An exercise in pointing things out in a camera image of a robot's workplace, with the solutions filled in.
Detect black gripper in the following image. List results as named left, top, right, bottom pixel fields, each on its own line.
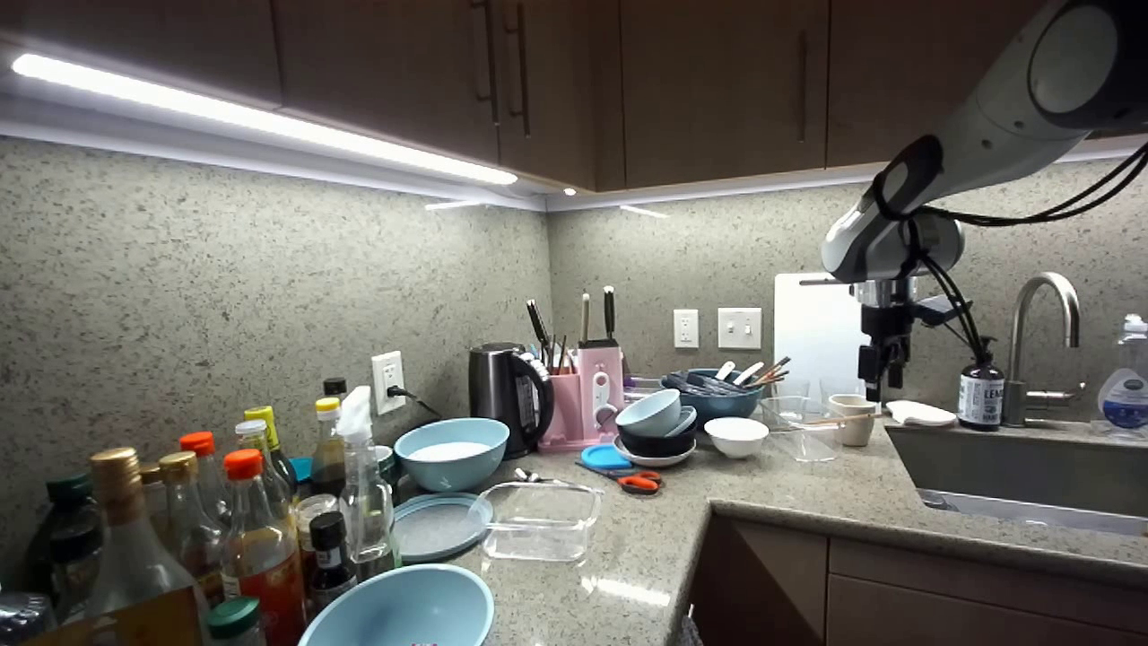
left=855, top=277, right=923, bottom=404

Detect empty clear lunchbox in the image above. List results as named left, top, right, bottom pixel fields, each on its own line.
left=474, top=469, right=604, bottom=567

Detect white cloth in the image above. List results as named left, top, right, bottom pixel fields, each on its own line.
left=882, top=399, right=960, bottom=434

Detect beige cup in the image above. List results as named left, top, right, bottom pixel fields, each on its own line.
left=826, top=392, right=882, bottom=451

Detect white cutting board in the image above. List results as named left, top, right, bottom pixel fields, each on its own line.
left=771, top=268, right=891, bottom=408

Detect dark soap pump bottle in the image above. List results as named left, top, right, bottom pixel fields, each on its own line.
left=955, top=354, right=1008, bottom=434

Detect small white bowl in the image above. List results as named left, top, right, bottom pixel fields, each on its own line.
left=698, top=412, right=771, bottom=464

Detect dark blue bowl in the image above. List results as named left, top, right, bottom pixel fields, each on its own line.
left=662, top=367, right=769, bottom=423

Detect steel sink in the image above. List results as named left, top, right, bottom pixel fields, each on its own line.
left=886, top=418, right=1148, bottom=539

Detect chrome faucet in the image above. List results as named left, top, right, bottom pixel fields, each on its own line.
left=1001, top=268, right=1087, bottom=430

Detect brown lower cabinets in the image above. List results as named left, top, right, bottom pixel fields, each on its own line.
left=674, top=501, right=1148, bottom=646

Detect brown cabinets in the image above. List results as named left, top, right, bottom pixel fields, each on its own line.
left=0, top=0, right=1053, bottom=195
left=674, top=501, right=1148, bottom=646

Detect dark stacked bowl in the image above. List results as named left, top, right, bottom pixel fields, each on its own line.
left=619, top=404, right=704, bottom=458

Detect grey-blue stacked bowl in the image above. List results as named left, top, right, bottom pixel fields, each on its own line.
left=614, top=386, right=689, bottom=442

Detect clear blue-label spray bottle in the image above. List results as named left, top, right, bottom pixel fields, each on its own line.
left=1093, top=311, right=1148, bottom=442

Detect white stacked plate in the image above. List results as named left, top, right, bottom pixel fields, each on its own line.
left=618, top=442, right=698, bottom=473

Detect short LED light strip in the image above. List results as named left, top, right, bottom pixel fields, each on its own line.
left=561, top=140, right=1148, bottom=207

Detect pink knife block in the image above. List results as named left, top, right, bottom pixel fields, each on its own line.
left=574, top=336, right=629, bottom=438

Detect blue silicone pad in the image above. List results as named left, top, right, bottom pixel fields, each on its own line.
left=574, top=442, right=640, bottom=477

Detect pink utensil holder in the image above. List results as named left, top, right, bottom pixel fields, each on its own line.
left=533, top=363, right=594, bottom=455

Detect brown upper cabinets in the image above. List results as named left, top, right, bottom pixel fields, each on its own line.
left=0, top=0, right=1053, bottom=195

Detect black electric kettle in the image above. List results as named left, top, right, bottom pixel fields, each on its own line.
left=467, top=342, right=555, bottom=458

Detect large light blue bowl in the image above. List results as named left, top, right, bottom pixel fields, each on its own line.
left=391, top=412, right=514, bottom=499

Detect blue grey plate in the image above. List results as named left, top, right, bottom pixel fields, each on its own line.
left=391, top=491, right=495, bottom=567

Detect clear trigger spray bottle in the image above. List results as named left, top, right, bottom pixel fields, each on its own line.
left=331, top=383, right=400, bottom=581

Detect light blue colander bowl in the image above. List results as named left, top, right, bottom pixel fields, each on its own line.
left=298, top=558, right=500, bottom=646

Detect yellow cap dark bottle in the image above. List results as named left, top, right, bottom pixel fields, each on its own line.
left=307, top=396, right=351, bottom=495

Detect small black cap bottle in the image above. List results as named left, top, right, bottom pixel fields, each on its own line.
left=306, top=511, right=362, bottom=610

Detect yellow-green cap bottle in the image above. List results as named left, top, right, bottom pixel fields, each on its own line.
left=239, top=403, right=293, bottom=464

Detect white cap bottle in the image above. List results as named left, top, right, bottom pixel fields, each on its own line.
left=232, top=415, right=298, bottom=520

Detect orange cap sauce bottle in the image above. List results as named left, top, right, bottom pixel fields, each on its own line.
left=220, top=445, right=307, bottom=646

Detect red cap bottle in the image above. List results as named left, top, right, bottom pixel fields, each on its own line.
left=176, top=428, right=228, bottom=516

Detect green lid jar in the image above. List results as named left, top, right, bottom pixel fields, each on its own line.
left=204, top=594, right=271, bottom=646

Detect long LED light strip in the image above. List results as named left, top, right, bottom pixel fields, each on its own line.
left=12, top=46, right=525, bottom=195

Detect small gold cap bottle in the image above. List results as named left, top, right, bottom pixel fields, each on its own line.
left=153, top=447, right=232, bottom=601

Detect large gold cap bottle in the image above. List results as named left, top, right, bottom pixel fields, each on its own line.
left=45, top=445, right=214, bottom=646

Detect dark green cap bottle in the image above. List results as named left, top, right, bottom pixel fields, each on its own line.
left=22, top=473, right=109, bottom=617

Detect dark handled utensil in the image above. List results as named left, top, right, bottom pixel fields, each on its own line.
left=741, top=351, right=797, bottom=396

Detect wide white light switch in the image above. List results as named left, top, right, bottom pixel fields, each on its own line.
left=714, top=305, right=764, bottom=351

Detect small white light switch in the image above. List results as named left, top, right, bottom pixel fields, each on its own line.
left=671, top=305, right=704, bottom=351

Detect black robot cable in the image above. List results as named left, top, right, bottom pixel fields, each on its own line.
left=876, top=140, right=1148, bottom=369

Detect black plug with cord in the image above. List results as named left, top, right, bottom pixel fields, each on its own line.
left=382, top=383, right=449, bottom=423

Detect dark cabinet handle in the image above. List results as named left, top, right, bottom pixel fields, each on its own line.
left=508, top=0, right=533, bottom=135
left=476, top=0, right=502, bottom=126

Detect white wall outlet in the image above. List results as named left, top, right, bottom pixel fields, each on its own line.
left=370, top=349, right=410, bottom=415

